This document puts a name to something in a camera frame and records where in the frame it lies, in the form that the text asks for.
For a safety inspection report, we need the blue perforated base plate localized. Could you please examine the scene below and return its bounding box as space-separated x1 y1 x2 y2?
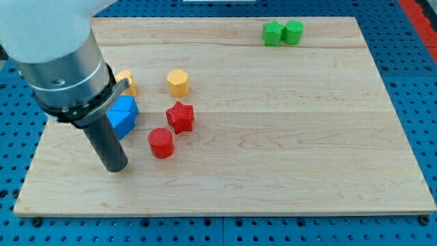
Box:
1 0 436 245

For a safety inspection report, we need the green star block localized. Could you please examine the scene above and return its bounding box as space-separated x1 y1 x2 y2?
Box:
262 20 285 46

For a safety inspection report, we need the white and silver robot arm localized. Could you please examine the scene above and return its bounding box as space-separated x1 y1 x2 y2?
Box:
1 0 115 111

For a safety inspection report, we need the yellow hexagon block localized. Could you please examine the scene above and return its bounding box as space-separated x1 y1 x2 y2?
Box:
167 69 189 98

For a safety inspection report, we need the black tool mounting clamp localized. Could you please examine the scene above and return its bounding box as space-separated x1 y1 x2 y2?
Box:
33 64 130 128

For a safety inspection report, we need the red cylinder block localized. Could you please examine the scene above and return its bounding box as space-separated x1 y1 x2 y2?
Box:
147 128 175 159

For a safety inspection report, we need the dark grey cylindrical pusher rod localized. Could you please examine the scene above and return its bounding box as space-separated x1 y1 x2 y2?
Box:
83 114 128 172

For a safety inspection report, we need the yellow heart block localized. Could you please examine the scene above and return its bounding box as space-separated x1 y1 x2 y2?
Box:
115 70 137 97

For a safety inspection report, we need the blue cube block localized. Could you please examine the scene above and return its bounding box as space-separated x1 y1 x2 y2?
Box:
107 96 139 140

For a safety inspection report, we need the red star block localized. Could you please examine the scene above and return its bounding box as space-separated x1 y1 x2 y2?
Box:
165 101 195 135

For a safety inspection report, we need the light wooden board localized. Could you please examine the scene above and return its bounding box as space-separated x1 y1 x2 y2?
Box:
14 17 436 217

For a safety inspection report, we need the red floor strip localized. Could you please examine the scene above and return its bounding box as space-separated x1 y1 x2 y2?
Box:
398 0 436 62

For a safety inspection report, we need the green cylinder block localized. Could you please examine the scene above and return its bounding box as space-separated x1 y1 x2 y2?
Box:
283 20 305 45

